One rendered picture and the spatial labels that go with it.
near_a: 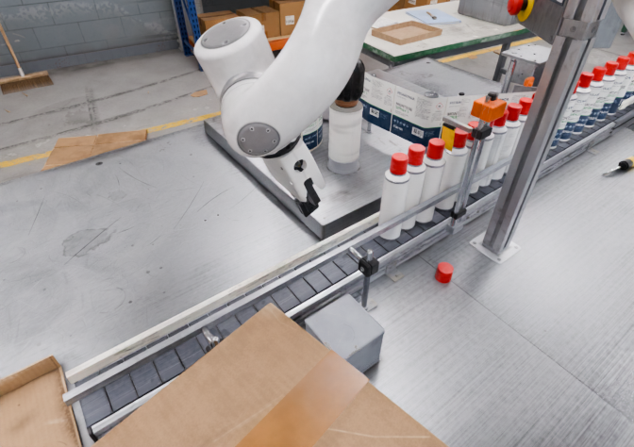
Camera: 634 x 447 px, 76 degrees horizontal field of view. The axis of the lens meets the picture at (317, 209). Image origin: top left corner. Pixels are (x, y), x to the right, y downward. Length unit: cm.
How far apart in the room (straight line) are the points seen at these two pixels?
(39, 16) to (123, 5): 77
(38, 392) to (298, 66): 70
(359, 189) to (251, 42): 65
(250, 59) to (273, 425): 37
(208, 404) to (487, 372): 53
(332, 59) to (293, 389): 33
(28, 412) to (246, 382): 50
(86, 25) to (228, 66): 461
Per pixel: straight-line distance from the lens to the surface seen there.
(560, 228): 118
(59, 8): 503
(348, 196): 103
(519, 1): 90
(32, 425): 86
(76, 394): 69
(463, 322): 87
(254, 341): 46
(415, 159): 85
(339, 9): 46
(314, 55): 43
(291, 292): 81
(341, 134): 105
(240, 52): 48
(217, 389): 44
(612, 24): 86
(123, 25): 510
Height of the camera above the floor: 150
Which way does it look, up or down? 39 degrees down
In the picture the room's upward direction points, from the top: straight up
